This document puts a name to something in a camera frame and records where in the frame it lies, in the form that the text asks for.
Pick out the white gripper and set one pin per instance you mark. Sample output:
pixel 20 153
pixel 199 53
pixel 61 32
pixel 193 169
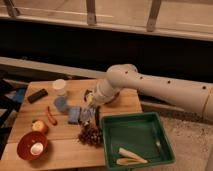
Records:
pixel 101 95

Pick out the light blue towel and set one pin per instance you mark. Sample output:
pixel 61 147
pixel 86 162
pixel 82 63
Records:
pixel 87 114

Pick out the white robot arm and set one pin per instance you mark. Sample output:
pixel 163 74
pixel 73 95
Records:
pixel 192 96

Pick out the purple bowl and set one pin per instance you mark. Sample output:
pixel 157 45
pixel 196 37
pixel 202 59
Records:
pixel 114 98

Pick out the red bowl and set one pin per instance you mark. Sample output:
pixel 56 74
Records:
pixel 26 142

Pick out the small black clip upper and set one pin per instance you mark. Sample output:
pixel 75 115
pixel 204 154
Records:
pixel 87 94

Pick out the dark knife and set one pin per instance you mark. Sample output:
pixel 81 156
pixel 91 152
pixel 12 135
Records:
pixel 97 116

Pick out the blue sponge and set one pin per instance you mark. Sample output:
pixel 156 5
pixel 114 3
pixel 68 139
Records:
pixel 74 114

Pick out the brown pine cone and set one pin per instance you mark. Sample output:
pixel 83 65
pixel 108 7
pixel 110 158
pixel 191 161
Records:
pixel 91 136

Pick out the white plastic cup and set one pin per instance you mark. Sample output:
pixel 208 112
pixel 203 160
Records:
pixel 59 86

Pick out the green plastic tray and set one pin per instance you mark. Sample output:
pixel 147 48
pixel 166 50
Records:
pixel 140 133

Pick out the red chili pepper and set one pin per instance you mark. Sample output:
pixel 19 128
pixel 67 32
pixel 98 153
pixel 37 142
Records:
pixel 51 119

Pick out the black rectangular remote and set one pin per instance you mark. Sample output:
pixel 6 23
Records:
pixel 37 95

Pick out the lower corn husk piece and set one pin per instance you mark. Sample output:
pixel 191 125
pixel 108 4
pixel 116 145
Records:
pixel 126 161

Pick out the red yellow apple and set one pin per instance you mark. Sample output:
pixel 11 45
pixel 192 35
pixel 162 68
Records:
pixel 40 126

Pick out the white egg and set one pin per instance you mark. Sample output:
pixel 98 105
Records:
pixel 37 149

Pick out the black chair frame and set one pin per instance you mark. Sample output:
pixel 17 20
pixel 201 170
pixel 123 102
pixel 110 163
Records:
pixel 10 99

